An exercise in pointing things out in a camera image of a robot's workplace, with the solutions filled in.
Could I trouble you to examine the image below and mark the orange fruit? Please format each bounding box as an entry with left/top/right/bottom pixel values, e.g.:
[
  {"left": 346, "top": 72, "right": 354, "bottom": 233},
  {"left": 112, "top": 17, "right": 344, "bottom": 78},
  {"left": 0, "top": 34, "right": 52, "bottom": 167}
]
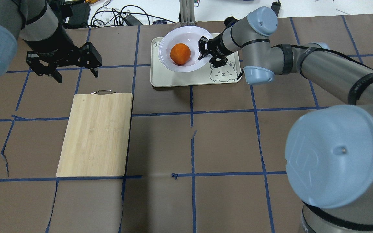
[{"left": 170, "top": 44, "right": 191, "bottom": 65}]

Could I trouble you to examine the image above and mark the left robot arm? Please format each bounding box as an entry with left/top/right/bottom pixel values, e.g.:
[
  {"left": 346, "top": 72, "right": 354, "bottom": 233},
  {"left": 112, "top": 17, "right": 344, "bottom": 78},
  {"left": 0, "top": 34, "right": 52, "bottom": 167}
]
[{"left": 0, "top": 0, "right": 102, "bottom": 83}]

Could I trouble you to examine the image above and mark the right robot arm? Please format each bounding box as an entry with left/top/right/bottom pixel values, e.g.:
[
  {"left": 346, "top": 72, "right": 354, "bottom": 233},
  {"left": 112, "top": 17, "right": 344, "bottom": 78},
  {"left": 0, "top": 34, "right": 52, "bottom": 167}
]
[{"left": 191, "top": 14, "right": 373, "bottom": 233}]

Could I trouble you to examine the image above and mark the cream bear tray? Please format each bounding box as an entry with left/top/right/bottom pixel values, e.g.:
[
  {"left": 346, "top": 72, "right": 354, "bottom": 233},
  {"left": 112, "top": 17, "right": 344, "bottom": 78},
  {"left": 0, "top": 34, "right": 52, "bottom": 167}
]
[{"left": 150, "top": 37, "right": 241, "bottom": 88}]

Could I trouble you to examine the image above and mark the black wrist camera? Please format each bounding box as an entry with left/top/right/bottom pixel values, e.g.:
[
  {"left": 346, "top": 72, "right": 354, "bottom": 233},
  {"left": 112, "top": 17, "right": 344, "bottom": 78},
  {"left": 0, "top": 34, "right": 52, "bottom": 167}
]
[{"left": 224, "top": 16, "right": 239, "bottom": 28}]

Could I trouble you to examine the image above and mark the white round plate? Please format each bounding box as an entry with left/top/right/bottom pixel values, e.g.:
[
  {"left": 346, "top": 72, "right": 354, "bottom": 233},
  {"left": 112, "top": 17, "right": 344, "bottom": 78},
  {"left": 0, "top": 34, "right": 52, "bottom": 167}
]
[{"left": 157, "top": 26, "right": 213, "bottom": 73}]

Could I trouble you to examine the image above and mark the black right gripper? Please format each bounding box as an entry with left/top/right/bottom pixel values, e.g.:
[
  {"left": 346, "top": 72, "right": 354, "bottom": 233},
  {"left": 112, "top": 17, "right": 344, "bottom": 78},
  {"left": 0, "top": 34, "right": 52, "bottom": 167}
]
[{"left": 198, "top": 36, "right": 229, "bottom": 68}]

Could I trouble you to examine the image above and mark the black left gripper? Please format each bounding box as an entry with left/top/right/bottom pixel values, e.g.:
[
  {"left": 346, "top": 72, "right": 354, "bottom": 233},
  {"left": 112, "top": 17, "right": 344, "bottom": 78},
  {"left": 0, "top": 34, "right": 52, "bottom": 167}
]
[{"left": 26, "top": 42, "right": 102, "bottom": 83}]

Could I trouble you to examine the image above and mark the aluminium frame post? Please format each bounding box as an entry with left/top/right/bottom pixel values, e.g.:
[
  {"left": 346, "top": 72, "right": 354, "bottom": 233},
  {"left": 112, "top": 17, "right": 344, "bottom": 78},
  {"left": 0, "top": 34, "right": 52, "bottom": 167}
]
[{"left": 179, "top": 0, "right": 196, "bottom": 26}]

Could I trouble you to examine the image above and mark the flat black power brick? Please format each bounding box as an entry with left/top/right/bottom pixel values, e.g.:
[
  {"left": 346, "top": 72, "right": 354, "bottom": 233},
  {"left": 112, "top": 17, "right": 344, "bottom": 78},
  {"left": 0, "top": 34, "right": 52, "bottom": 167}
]
[{"left": 64, "top": 2, "right": 90, "bottom": 28}]

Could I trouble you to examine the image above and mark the black power adapter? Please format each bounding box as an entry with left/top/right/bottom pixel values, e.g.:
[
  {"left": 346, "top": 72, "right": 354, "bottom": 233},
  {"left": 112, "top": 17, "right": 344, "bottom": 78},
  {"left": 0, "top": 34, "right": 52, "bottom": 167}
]
[{"left": 271, "top": 0, "right": 281, "bottom": 17}]

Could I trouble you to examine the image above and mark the bamboo cutting board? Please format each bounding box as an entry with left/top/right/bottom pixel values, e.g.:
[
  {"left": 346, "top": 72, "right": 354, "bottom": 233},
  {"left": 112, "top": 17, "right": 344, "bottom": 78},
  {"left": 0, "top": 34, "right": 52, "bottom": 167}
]
[{"left": 56, "top": 93, "right": 133, "bottom": 178}]

